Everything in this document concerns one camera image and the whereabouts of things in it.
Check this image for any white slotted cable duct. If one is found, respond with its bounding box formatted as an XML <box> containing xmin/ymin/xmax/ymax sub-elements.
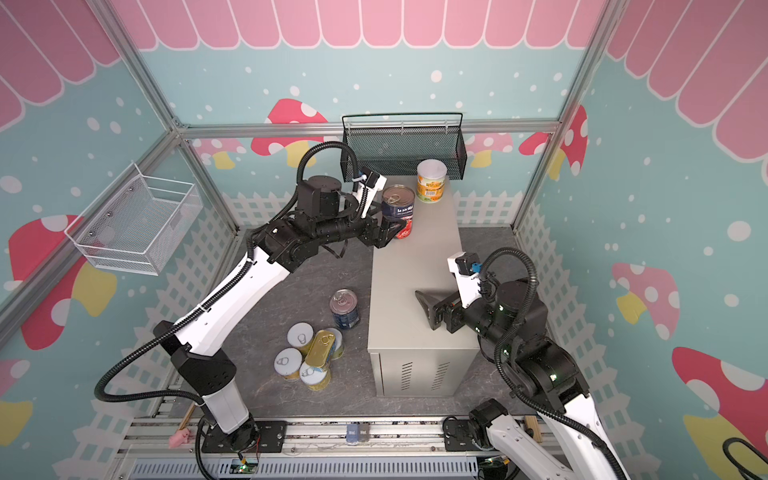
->
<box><xmin>128</xmin><ymin>458</ymin><xmax>481</xmax><ymax>480</ymax></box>

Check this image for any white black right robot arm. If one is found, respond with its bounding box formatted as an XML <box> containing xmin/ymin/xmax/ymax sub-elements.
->
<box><xmin>415</xmin><ymin>279</ymin><xmax>629</xmax><ymax>479</ymax></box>

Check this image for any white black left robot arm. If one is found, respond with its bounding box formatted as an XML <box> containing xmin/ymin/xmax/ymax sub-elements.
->
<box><xmin>155</xmin><ymin>168</ymin><xmax>405</xmax><ymax>438</ymax></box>

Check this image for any gold rectangular spam tin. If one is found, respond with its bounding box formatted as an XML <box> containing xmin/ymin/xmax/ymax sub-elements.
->
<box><xmin>304</xmin><ymin>329</ymin><xmax>336</xmax><ymax>371</ymax></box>

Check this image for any white lid can front left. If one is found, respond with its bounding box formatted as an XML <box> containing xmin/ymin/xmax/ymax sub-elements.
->
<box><xmin>273</xmin><ymin>347</ymin><xmax>303</xmax><ymax>381</ymax></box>

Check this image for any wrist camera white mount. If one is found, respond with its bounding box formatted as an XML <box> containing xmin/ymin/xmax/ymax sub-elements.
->
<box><xmin>352</xmin><ymin>167</ymin><xmax>387</xmax><ymax>219</ymax></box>
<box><xmin>447</xmin><ymin>252</ymin><xmax>482</xmax><ymax>308</ymax></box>

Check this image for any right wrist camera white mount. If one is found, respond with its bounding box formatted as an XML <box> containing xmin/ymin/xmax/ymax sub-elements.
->
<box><xmin>447</xmin><ymin>252</ymin><xmax>482</xmax><ymax>308</ymax></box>

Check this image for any dark blue red label can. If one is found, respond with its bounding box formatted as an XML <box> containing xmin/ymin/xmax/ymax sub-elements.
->
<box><xmin>382</xmin><ymin>184</ymin><xmax>416</xmax><ymax>239</ymax></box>

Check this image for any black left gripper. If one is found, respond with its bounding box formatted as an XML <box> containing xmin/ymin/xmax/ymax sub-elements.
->
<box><xmin>315</xmin><ymin>197</ymin><xmax>407</xmax><ymax>249</ymax></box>

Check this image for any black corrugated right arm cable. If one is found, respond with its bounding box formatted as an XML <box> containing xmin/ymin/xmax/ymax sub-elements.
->
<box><xmin>476</xmin><ymin>247</ymin><xmax>628</xmax><ymax>480</ymax></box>

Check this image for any pink object on rail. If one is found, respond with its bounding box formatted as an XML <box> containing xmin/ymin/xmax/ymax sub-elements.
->
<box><xmin>168</xmin><ymin>428</ymin><xmax>191</xmax><ymax>449</ymax></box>

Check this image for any small blue device on rail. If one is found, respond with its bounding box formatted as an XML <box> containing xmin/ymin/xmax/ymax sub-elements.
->
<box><xmin>345</xmin><ymin>422</ymin><xmax>371</xmax><ymax>445</ymax></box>

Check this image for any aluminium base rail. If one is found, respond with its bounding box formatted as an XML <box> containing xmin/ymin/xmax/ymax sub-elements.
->
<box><xmin>119</xmin><ymin>415</ymin><xmax>607</xmax><ymax>460</ymax></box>

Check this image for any white lid can rear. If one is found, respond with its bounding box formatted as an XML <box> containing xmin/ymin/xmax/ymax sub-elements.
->
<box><xmin>286</xmin><ymin>322</ymin><xmax>315</xmax><ymax>356</ymax></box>

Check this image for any blue label tin can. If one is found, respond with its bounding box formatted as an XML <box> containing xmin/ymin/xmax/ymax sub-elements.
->
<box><xmin>329</xmin><ymin>289</ymin><xmax>360</xmax><ymax>330</ymax></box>

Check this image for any white wire mesh basket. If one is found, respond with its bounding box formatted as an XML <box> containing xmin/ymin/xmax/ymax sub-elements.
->
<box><xmin>64</xmin><ymin>163</ymin><xmax>203</xmax><ymax>276</ymax></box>

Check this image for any green can white lid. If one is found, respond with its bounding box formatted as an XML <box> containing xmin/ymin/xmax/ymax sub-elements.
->
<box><xmin>327</xmin><ymin>327</ymin><xmax>344</xmax><ymax>360</ymax></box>

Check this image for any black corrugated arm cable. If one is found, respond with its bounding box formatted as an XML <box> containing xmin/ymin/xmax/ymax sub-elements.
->
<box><xmin>94</xmin><ymin>140</ymin><xmax>361</xmax><ymax>404</ymax></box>
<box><xmin>476</xmin><ymin>247</ymin><xmax>628</xmax><ymax>480</ymax></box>

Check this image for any black wire mesh basket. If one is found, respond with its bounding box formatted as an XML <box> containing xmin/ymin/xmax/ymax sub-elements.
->
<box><xmin>340</xmin><ymin>112</ymin><xmax>468</xmax><ymax>181</ymax></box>

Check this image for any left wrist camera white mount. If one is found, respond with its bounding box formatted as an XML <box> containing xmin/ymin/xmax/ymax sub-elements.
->
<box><xmin>352</xmin><ymin>167</ymin><xmax>387</xmax><ymax>219</ymax></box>

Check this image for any wooden mallet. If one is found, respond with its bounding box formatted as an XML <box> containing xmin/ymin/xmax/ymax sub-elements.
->
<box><xmin>178</xmin><ymin>403</ymin><xmax>197</xmax><ymax>431</ymax></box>

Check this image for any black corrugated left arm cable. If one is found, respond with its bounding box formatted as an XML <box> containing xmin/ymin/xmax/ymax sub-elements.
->
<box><xmin>94</xmin><ymin>140</ymin><xmax>361</xmax><ymax>404</ymax></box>

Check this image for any orange green plastic-lid can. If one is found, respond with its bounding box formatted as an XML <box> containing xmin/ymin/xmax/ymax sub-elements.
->
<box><xmin>417</xmin><ymin>159</ymin><xmax>448</xmax><ymax>203</ymax></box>

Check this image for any grey metal cabinet counter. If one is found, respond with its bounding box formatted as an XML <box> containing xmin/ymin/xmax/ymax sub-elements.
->
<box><xmin>367</xmin><ymin>183</ymin><xmax>479</xmax><ymax>397</ymax></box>

